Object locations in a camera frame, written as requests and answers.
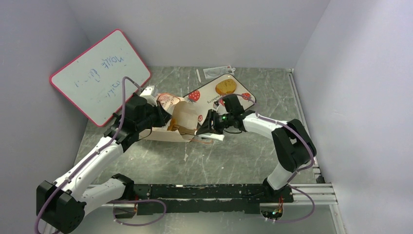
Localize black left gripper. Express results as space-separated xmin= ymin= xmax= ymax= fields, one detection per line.
xmin=137 ymin=100 xmax=172 ymax=132

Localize white paper bag orange handles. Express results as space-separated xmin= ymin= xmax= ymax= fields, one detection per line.
xmin=139 ymin=93 xmax=213 ymax=144

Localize yellow fake bread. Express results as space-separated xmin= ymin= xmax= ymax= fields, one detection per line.
xmin=215 ymin=79 xmax=237 ymax=96

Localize ring doughnut fake bread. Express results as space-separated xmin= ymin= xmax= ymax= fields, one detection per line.
xmin=167 ymin=118 xmax=180 ymax=132

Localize metal tongs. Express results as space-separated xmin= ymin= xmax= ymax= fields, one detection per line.
xmin=173 ymin=125 xmax=225 ymax=141

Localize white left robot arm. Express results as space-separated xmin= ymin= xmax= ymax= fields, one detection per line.
xmin=35 ymin=96 xmax=171 ymax=234

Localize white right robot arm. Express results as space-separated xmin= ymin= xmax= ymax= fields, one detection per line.
xmin=196 ymin=94 xmax=317 ymax=202

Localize strawberry pattern tray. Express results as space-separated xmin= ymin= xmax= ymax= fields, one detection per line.
xmin=184 ymin=74 xmax=256 ymax=124

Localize clear plastic package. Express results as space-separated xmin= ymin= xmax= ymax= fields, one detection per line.
xmin=203 ymin=65 xmax=236 ymax=79

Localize white pen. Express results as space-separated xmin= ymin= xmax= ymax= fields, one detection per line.
xmin=196 ymin=69 xmax=202 ymax=82

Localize pink framed whiteboard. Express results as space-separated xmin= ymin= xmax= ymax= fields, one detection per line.
xmin=49 ymin=29 xmax=151 ymax=127

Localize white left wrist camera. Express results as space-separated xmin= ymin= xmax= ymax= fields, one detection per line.
xmin=140 ymin=85 xmax=158 ymax=106

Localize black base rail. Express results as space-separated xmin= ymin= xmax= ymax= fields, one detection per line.
xmin=133 ymin=183 xmax=294 ymax=215

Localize aluminium frame rail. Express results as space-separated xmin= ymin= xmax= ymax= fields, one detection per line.
xmin=286 ymin=68 xmax=338 ymax=206

